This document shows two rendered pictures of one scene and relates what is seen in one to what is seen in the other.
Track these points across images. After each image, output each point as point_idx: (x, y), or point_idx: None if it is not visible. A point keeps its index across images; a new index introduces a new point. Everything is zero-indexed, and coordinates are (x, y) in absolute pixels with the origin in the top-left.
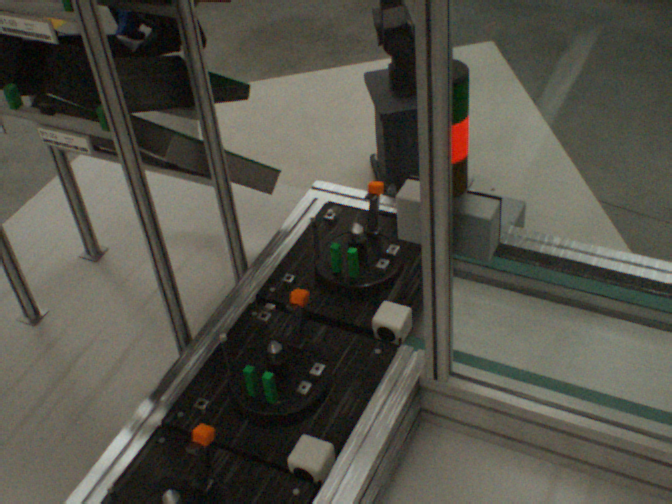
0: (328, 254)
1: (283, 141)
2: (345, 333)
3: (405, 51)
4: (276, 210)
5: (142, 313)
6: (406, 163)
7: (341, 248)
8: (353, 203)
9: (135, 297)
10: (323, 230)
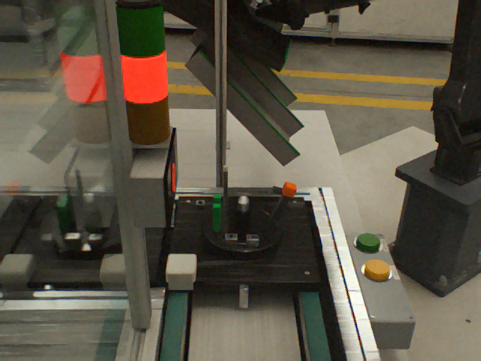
0: (232, 210)
1: (401, 180)
2: (158, 250)
3: (441, 125)
4: None
5: (181, 180)
6: (406, 232)
7: None
8: (318, 213)
9: (193, 173)
10: (269, 205)
